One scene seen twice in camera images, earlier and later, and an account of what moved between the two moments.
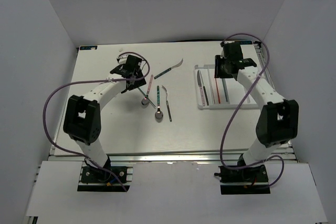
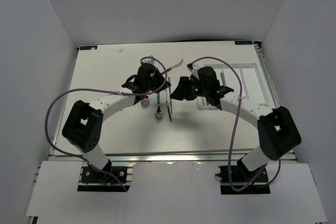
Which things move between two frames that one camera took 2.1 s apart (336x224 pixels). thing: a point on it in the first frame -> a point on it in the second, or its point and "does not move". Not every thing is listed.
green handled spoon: (158, 114) does not move
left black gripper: (138, 84) -> (159, 77)
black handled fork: (167, 105) does not move
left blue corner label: (88, 47) does not move
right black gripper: (218, 60) -> (182, 91)
